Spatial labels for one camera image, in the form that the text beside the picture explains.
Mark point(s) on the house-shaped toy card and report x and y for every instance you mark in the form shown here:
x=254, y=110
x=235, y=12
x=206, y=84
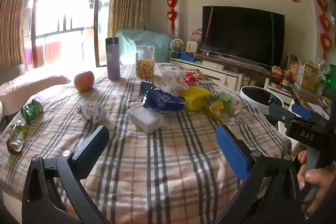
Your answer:
x=195, y=35

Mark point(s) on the black flat television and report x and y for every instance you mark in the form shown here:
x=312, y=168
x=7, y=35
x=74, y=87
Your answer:
x=241, y=32

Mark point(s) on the green snack packet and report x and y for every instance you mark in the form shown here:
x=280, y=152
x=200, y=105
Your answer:
x=232, y=106

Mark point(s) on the red yellow toy bus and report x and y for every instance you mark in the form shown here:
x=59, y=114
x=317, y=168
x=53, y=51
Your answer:
x=276, y=71

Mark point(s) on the blue cookie packet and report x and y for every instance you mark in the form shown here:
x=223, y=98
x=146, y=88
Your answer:
x=162, y=100

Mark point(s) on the clear jar of snacks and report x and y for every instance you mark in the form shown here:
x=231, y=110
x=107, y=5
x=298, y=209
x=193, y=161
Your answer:
x=145, y=67

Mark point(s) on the colourful children's book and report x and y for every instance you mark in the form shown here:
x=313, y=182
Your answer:
x=205, y=77

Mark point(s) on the pink cushion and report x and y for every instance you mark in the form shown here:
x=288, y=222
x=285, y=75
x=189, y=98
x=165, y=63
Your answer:
x=31, y=87

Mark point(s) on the yellow snack wrapper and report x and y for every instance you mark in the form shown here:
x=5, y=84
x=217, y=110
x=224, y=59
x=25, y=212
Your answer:
x=215, y=108

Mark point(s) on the beige striped curtain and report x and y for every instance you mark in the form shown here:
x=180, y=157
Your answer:
x=11, y=24
x=128, y=3

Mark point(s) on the white plastic bag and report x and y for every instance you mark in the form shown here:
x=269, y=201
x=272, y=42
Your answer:
x=173, y=79

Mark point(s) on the teal dust cover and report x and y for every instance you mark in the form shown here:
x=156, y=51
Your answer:
x=147, y=40

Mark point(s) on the pink rod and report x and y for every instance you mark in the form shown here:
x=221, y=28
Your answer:
x=208, y=29

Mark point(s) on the red apple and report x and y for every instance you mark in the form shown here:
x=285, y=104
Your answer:
x=84, y=81

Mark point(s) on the red heart garland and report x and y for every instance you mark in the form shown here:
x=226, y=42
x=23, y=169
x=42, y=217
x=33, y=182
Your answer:
x=324, y=22
x=172, y=1

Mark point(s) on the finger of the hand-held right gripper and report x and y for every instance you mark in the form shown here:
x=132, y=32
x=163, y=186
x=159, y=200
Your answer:
x=279, y=112
x=302, y=111

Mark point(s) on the white round trash bin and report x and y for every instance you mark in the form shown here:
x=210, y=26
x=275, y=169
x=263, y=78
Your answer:
x=245, y=94

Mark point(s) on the plaid blanket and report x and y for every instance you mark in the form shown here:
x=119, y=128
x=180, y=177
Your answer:
x=157, y=161

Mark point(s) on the person's right hand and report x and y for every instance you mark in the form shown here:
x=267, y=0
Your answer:
x=321, y=179

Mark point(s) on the white crumpled wrapper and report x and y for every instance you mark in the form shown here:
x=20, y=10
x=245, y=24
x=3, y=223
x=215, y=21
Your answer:
x=90, y=111

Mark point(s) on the white security camera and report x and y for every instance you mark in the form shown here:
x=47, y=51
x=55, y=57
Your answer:
x=333, y=16

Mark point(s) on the purple thermos bottle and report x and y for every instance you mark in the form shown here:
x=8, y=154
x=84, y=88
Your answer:
x=113, y=61

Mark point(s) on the green crumpled wrapper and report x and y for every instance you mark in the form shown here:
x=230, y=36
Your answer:
x=31, y=109

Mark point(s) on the white paper sheet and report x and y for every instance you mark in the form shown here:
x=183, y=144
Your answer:
x=319, y=108

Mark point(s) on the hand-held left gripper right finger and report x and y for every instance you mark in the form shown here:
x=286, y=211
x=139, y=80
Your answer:
x=232, y=153

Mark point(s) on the green drink pouch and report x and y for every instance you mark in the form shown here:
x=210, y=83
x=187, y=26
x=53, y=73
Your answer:
x=17, y=136

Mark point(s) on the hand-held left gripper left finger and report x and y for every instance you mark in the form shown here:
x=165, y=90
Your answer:
x=92, y=153

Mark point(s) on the ferris wheel toy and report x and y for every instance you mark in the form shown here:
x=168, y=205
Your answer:
x=176, y=47

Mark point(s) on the toy cash register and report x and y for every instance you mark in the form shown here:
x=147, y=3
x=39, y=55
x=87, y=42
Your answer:
x=191, y=48

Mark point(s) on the yellow foam fruit net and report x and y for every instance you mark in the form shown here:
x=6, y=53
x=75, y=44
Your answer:
x=195, y=98

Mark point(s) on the white tissue pack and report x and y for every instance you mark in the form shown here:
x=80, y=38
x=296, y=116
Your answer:
x=147, y=120

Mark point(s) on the white television stand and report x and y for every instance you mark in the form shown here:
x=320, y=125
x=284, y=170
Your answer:
x=199, y=67

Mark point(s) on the sliding glass door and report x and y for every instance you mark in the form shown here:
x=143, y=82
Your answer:
x=101, y=24

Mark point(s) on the colourful yellow box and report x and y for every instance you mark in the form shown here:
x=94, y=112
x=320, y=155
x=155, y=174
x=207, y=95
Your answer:
x=309, y=77

